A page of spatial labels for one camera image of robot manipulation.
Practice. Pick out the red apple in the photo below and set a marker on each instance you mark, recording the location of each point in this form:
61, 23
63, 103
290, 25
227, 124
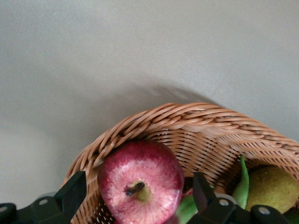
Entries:
140, 168

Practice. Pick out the yellow-green pear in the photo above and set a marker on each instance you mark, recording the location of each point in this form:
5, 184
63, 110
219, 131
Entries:
271, 189

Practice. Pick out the brown wicker basket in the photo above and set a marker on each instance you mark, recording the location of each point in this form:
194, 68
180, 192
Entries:
198, 140

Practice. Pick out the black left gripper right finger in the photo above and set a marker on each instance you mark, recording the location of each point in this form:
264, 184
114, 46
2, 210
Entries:
205, 200

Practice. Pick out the pink dragon fruit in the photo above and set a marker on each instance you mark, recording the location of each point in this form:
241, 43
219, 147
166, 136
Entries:
241, 186

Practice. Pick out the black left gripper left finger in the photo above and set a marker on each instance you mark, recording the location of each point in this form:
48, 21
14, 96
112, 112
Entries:
70, 193

